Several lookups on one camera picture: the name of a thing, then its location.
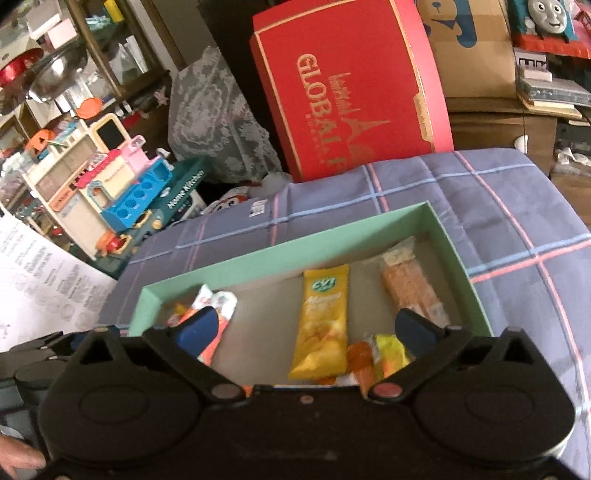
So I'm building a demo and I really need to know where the stack of books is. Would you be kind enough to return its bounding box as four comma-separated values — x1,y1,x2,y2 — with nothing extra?
515,46,591,121

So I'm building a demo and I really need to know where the blue toy tray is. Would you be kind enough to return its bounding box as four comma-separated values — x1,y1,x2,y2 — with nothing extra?
102,157,174,234

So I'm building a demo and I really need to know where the wooden glass cabinet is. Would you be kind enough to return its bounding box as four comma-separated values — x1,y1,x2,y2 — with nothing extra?
0,0,174,153

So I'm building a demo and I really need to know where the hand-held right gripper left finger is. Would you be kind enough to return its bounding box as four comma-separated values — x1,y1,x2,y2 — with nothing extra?
69,307,245,402

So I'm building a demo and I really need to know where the white printed paper sheet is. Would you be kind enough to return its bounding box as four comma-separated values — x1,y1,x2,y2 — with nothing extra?
0,205,118,352

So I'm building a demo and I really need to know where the grey lace cushion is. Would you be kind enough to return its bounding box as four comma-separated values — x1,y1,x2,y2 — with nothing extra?
167,46,283,183

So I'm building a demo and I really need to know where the orange yellow snack packet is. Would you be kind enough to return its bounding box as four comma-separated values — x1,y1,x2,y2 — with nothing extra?
323,335,411,400

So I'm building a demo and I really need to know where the white orange snack packet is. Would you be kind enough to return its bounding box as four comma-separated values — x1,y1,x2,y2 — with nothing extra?
196,284,238,367

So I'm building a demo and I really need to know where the teal toy box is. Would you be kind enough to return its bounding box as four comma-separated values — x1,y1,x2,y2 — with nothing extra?
90,157,208,280

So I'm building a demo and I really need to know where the wooden TV stand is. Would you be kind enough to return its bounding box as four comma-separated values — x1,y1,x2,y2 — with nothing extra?
448,97,591,204

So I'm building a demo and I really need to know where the red white stuffed toy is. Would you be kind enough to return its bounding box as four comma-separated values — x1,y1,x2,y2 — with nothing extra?
210,173,291,215

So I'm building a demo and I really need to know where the clear orange cracker packet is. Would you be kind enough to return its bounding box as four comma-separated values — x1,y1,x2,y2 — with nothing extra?
379,237,451,326

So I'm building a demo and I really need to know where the long yellow snack packet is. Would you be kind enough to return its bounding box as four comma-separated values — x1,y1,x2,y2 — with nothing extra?
288,264,350,381

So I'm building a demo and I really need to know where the blue toy train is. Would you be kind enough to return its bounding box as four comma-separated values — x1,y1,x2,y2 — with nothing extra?
508,0,578,51

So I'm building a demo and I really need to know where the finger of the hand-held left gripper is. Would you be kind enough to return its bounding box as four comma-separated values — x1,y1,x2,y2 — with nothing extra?
7,331,79,365

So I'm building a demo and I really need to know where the red rainbow candy packet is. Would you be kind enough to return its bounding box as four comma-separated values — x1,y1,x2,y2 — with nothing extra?
166,302,199,326

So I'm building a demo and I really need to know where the brown cardboard box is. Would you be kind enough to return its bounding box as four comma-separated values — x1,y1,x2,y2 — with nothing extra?
416,0,518,100

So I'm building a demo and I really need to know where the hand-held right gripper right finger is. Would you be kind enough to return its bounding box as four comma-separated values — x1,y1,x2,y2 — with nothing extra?
367,308,539,402

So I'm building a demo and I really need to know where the orange plastic lid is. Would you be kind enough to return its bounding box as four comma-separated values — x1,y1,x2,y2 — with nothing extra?
76,97,114,121

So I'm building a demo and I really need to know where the green cardboard box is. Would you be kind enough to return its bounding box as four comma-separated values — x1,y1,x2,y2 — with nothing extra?
128,202,495,388

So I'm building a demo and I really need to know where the person's left hand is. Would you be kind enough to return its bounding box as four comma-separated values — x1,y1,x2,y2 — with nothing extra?
0,434,47,478

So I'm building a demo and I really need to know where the metal bowl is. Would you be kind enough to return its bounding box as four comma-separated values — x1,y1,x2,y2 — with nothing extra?
25,46,88,100

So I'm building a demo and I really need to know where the purple checked blanket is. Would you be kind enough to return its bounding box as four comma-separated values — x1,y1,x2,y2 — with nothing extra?
99,148,591,480

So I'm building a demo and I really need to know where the red gift box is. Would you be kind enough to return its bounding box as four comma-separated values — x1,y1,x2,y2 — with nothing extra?
249,0,455,183

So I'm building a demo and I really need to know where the cream pink toy kitchen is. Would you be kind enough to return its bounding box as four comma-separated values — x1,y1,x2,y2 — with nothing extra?
21,115,160,259

